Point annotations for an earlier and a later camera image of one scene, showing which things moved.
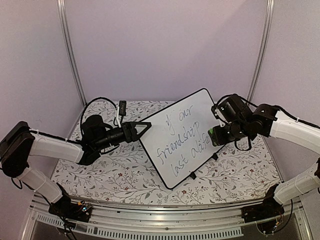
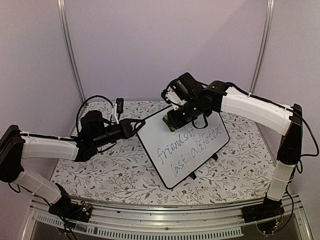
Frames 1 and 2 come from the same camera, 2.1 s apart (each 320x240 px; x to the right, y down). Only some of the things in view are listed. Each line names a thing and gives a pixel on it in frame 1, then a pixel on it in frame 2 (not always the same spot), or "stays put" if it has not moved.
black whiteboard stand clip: (215, 156) stays put
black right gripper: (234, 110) to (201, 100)
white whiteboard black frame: (177, 143) stays put
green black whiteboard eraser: (213, 133) to (170, 125)
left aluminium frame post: (62, 15) stays put
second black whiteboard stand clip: (193, 176) stays put
